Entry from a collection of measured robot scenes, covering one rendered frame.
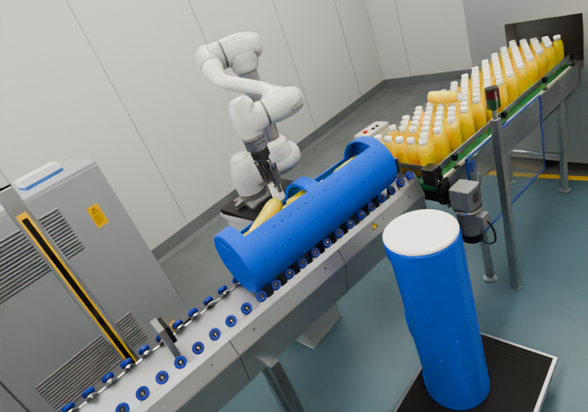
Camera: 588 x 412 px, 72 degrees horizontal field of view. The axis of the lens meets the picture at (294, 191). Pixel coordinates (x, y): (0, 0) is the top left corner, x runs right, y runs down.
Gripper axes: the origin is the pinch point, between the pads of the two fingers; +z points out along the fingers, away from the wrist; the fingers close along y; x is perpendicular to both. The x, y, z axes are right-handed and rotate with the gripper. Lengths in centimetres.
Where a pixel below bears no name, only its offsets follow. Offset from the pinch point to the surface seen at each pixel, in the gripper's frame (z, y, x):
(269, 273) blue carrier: 20.5, 13.3, -23.9
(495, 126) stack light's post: 21, 36, 104
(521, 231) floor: 129, 15, 155
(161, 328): 17, 3, -66
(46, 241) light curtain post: -22, -31, -79
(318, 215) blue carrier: 13.7, 13.4, 6.7
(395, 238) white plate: 23, 44, 16
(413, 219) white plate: 23, 42, 29
